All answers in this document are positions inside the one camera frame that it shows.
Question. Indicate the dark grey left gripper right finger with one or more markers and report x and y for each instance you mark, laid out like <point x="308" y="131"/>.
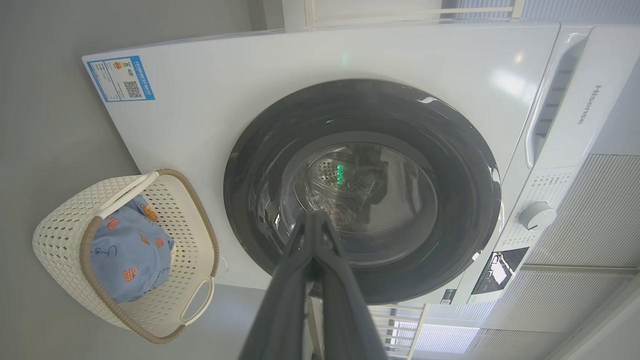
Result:
<point x="345" y="310"/>

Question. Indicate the black washer display panel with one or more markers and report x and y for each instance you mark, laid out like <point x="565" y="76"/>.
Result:
<point x="500" y="270"/>

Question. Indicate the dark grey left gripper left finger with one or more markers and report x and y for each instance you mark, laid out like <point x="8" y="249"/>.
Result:
<point x="285" y="300"/>

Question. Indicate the blue energy label sticker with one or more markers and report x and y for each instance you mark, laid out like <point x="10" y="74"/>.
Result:
<point x="120" y="78"/>

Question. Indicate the cream perforated laundry basket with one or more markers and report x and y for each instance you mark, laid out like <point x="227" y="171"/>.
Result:
<point x="60" y="235"/>

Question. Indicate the white detergent drawer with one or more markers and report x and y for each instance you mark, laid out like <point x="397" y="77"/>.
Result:
<point x="575" y="100"/>

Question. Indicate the white washing machine dial knob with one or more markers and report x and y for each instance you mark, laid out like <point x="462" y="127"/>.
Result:
<point x="536" y="216"/>

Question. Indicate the blue bear print garment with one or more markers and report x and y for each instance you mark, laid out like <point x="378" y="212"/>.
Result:
<point x="130" y="245"/>

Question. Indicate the round drain filter cover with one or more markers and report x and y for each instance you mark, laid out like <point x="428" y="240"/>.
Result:
<point x="223" y="265"/>

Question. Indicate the white front-load washing machine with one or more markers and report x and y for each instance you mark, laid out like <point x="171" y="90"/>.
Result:
<point x="200" y="125"/>

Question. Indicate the dark round glass washer door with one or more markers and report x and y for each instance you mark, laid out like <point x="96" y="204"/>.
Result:
<point x="260" y="150"/>

